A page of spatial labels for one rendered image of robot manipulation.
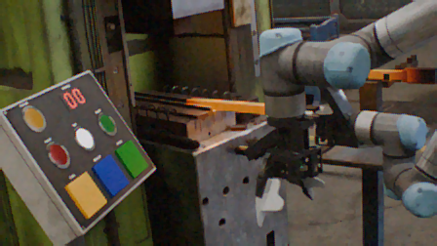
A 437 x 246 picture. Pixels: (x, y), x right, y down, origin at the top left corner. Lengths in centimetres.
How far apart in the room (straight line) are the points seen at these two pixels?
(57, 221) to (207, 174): 62
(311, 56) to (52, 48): 76
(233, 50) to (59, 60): 66
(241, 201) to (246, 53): 52
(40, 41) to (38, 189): 52
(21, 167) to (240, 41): 106
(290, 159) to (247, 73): 100
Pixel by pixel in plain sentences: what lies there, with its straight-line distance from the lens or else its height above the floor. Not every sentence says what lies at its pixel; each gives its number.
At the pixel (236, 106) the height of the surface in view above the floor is 101.
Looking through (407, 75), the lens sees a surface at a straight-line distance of 182.
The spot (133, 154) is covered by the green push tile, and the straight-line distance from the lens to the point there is 134.
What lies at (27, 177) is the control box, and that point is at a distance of 114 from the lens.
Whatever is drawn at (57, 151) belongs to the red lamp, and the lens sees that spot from 117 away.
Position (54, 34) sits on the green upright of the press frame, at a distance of 154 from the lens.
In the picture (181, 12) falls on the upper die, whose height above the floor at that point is 128.
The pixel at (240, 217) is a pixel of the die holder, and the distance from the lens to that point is 180.
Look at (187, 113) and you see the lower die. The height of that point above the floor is 99.
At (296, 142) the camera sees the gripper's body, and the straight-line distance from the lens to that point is 106.
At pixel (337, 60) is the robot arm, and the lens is 97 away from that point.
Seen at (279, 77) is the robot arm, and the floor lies 121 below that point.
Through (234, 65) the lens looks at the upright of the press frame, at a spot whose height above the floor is 106.
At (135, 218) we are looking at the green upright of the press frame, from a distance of 178.
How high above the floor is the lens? 144
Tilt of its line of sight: 15 degrees down
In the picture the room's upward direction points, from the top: 7 degrees counter-clockwise
